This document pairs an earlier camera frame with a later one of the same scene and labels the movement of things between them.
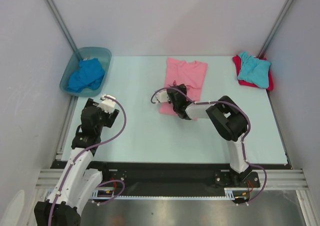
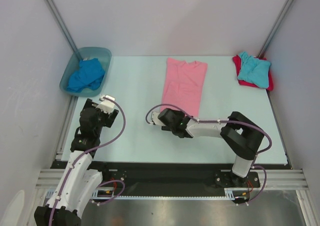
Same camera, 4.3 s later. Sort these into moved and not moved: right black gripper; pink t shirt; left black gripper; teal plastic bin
Moved: right black gripper
Not moved: teal plastic bin; pink t shirt; left black gripper
